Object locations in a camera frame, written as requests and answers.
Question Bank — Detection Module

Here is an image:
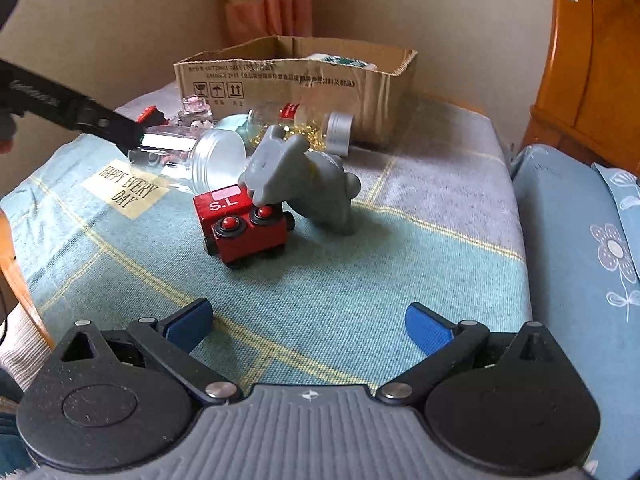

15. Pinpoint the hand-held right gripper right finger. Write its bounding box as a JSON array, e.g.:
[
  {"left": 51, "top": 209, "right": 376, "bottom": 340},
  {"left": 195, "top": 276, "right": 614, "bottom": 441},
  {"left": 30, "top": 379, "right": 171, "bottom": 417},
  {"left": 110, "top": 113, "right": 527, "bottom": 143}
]
[{"left": 375, "top": 302, "right": 556, "bottom": 406}]

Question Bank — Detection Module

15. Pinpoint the pink figurine keychain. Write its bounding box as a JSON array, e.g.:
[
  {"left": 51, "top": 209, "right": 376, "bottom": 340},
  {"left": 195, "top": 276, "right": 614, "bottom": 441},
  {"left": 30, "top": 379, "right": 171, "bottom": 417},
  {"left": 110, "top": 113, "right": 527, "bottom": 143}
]
[{"left": 175, "top": 95, "right": 216, "bottom": 128}]

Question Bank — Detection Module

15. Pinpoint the pink and gold curtain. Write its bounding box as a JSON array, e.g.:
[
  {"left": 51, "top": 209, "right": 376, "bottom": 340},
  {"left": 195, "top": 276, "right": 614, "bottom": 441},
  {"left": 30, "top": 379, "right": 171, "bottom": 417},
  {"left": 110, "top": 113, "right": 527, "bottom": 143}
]
[{"left": 220, "top": 0, "right": 316, "bottom": 51}]

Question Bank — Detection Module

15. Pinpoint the white and green packet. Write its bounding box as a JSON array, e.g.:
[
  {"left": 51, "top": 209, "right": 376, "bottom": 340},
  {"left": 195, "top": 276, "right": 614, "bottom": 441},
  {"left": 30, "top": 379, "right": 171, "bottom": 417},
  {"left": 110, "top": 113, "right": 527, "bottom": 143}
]
[{"left": 305, "top": 52, "right": 383, "bottom": 72}]

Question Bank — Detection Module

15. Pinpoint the cardboard box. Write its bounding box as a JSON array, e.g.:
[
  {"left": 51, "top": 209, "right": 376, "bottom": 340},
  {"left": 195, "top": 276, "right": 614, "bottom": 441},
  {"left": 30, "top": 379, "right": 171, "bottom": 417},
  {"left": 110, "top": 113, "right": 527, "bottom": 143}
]
[{"left": 173, "top": 35, "right": 418, "bottom": 148}]

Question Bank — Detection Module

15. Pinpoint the white knit cloth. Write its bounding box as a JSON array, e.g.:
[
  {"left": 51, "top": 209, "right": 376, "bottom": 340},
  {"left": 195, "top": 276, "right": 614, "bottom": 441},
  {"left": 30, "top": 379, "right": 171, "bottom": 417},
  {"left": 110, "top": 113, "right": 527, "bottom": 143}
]
[{"left": 0, "top": 305, "right": 51, "bottom": 391}]

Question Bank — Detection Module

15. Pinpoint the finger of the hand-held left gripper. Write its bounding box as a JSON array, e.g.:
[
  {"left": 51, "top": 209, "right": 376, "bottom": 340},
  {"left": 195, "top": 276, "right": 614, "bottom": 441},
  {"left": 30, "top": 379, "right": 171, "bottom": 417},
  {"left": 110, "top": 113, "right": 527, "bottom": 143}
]
[{"left": 70, "top": 95, "right": 147, "bottom": 155}]

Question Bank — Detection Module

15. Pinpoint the gold bead jar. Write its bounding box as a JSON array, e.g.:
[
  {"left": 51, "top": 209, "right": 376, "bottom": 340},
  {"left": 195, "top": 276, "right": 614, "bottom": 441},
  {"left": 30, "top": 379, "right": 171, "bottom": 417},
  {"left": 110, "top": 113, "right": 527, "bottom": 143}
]
[{"left": 247, "top": 101, "right": 355, "bottom": 157}]

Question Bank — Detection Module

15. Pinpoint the red toy train car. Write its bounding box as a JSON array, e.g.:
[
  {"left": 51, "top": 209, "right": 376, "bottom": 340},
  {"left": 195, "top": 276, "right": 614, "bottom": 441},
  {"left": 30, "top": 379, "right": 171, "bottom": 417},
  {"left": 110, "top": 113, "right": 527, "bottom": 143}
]
[{"left": 193, "top": 185, "right": 296, "bottom": 268}]

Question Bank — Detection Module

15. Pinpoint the blue floral quilt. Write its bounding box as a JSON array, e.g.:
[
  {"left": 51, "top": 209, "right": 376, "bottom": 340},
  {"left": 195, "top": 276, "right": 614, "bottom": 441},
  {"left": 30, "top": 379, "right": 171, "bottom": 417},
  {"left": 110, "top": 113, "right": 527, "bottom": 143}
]
[{"left": 510, "top": 144, "right": 640, "bottom": 461}]

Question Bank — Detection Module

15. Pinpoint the mint round case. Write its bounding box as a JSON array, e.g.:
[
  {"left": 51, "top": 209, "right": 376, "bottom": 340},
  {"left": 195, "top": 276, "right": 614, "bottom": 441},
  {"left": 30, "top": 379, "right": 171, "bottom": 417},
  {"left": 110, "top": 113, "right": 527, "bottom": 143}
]
[{"left": 215, "top": 112, "right": 261, "bottom": 146}]

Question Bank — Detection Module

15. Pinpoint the wooden chair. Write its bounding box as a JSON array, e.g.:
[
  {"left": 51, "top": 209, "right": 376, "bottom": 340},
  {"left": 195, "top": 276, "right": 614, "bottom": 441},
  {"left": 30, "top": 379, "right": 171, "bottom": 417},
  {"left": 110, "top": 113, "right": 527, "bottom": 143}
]
[
  {"left": 0, "top": 207, "right": 56, "bottom": 351},
  {"left": 520, "top": 0, "right": 640, "bottom": 173}
]

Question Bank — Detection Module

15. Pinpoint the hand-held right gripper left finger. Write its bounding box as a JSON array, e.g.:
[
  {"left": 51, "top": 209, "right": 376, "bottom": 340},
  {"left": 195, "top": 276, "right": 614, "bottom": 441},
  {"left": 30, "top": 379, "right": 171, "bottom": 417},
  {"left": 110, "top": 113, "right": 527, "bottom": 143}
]
[{"left": 60, "top": 298, "right": 243, "bottom": 406}]

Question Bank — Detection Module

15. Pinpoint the clear plastic jar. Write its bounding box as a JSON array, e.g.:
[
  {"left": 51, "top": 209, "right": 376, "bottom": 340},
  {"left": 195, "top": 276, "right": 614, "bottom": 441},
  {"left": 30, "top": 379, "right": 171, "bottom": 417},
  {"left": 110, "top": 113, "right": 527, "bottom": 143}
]
[{"left": 127, "top": 127, "right": 248, "bottom": 196}]

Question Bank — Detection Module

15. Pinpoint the grey elephant toy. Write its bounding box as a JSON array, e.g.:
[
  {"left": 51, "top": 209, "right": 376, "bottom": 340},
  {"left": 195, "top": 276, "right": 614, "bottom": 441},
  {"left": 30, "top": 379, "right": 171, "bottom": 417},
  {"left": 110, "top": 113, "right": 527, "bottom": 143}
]
[{"left": 237, "top": 125, "right": 361, "bottom": 236}]

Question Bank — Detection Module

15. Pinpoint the blue floral pillow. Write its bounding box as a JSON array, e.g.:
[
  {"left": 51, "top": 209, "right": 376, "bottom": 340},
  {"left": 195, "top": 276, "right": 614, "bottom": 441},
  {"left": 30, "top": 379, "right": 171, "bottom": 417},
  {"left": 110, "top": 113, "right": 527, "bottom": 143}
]
[{"left": 592, "top": 162, "right": 640, "bottom": 286}]

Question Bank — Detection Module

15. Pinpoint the teal plaid blanket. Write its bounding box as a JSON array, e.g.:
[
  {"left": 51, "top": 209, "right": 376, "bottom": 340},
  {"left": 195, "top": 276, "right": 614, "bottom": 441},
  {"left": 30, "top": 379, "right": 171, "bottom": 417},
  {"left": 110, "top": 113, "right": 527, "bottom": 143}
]
[{"left": 0, "top": 82, "right": 533, "bottom": 480}]

